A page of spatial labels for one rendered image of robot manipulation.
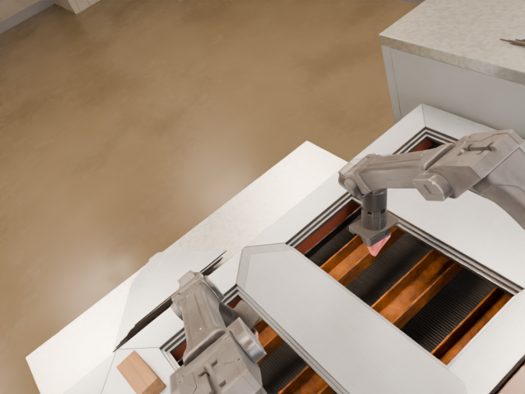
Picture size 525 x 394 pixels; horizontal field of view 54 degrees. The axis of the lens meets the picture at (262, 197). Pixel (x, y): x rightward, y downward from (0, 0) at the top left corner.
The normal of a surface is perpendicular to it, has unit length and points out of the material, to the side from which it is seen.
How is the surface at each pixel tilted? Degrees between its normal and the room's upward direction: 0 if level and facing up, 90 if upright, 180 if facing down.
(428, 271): 0
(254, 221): 0
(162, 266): 0
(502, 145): 35
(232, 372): 28
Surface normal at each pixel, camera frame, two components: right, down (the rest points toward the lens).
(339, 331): -0.30, -0.69
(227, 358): -0.58, -0.76
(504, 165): -0.05, -0.24
